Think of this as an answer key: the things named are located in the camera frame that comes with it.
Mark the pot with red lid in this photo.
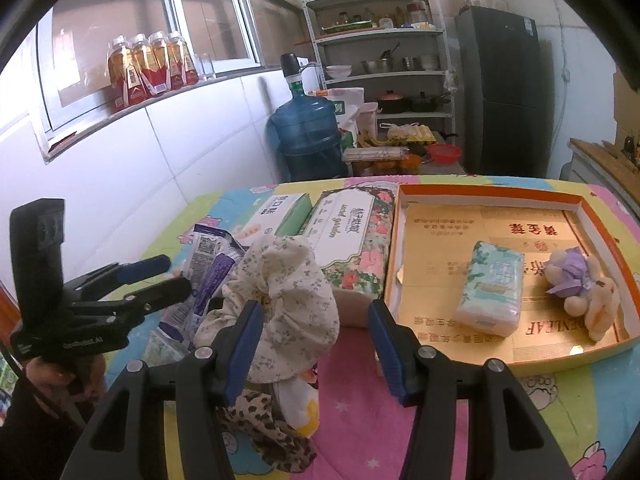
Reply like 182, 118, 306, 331
376, 90, 407, 114

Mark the white green paper bag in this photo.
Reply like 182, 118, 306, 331
312, 87, 366, 149

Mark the white yellow plush toy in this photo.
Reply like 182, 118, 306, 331
276, 377, 321, 437

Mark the green white tissue box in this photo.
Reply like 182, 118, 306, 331
235, 192, 314, 241

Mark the floral tissue pack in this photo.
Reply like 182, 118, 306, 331
299, 187, 399, 329

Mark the person's left hand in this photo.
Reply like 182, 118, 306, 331
24, 354, 107, 413

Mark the green white tissue pack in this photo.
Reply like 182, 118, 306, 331
455, 240, 526, 339

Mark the clear drinking glasses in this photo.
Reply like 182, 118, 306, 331
192, 52, 217, 82

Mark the black water pump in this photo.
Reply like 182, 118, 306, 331
279, 52, 319, 96

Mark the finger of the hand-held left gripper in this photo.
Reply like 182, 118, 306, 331
62, 254, 171, 302
97, 277, 193, 322

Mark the red plastic basin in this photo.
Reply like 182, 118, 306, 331
427, 142, 461, 164

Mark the clear box of noodles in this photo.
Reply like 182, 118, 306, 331
342, 147, 407, 176

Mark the bag of eggs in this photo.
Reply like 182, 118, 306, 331
380, 122, 434, 144

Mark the cream floral cloth scrunchie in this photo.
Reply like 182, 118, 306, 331
192, 235, 342, 387

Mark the black cooking pot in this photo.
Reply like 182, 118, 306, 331
410, 91, 452, 112

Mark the grey kitchen cabinet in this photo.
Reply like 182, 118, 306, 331
559, 152, 640, 213

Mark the brown cardboard sheet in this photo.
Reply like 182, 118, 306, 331
612, 67, 640, 128

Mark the pack of amber drink bottles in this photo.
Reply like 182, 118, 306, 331
107, 31, 199, 112

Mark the white purple barcode packet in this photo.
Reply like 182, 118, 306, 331
191, 224, 247, 260

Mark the white metal shelf rack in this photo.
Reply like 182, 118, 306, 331
302, 0, 459, 182

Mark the pink plastic container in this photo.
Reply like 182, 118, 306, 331
355, 102, 380, 134

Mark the blue water jug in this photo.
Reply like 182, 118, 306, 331
270, 80, 352, 184

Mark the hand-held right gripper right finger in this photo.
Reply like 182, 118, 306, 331
367, 299, 576, 480

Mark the dark grey refrigerator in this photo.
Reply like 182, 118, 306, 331
454, 6, 544, 177

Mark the orange cardboard box tray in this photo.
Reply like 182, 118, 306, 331
384, 183, 640, 379

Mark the plush toy with purple bow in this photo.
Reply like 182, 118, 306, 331
542, 246, 622, 344

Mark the purple wipes packet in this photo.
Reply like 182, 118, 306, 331
161, 249, 242, 343

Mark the leopard print cloth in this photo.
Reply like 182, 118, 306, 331
217, 389, 319, 480

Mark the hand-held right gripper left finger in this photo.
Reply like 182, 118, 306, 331
62, 300, 266, 480

